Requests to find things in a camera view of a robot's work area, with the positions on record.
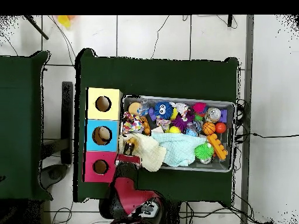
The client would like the wooden box with three holes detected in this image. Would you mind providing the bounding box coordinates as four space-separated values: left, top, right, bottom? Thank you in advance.
82 87 123 183

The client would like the thin black floor cable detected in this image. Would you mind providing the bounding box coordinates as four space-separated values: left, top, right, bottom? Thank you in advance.
150 15 171 60
234 132 299 139

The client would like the dark green tablecloth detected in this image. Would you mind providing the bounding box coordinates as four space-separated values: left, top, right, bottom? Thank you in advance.
73 48 240 208

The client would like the black rod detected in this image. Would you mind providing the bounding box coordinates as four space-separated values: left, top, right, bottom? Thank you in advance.
23 15 50 40

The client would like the blue spiky ball with eyes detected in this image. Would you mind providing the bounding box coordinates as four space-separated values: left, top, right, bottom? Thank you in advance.
153 100 174 118

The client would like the pink spiky rubber ball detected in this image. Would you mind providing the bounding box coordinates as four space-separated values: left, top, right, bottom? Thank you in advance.
192 101 208 115

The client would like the smooth orange-red ball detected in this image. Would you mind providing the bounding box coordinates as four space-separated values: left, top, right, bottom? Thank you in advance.
214 122 227 134

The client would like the mint green muslin cloth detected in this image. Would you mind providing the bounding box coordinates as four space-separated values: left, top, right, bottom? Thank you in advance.
151 131 207 167

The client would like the yellow plastic toy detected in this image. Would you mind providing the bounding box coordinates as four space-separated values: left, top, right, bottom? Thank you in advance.
57 15 77 29

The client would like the shallow wire mesh bin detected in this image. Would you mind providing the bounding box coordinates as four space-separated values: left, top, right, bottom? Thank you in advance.
118 94 237 173

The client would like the small orange basketball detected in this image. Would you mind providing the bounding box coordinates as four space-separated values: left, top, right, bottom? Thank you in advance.
202 122 216 136

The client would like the dark green side table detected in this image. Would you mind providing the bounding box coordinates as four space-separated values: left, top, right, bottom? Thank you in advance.
0 50 53 201

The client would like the orange toy building brick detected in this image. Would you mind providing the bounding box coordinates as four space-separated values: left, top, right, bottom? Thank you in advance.
206 133 228 161

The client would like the cream muslin cloth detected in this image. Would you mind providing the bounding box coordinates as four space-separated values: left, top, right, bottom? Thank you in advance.
118 132 167 173

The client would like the green spiky rubber ball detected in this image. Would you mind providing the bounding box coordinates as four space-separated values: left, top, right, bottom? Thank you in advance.
194 142 215 161

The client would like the crumpled polka dot paper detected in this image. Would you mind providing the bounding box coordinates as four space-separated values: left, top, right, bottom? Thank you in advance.
121 111 144 135

